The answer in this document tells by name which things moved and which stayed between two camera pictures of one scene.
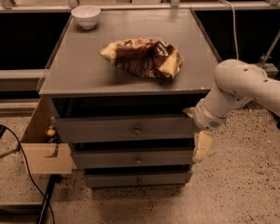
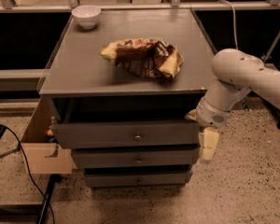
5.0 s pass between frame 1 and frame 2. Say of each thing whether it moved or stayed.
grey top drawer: moved
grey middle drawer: stayed
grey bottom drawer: stayed
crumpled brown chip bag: stayed
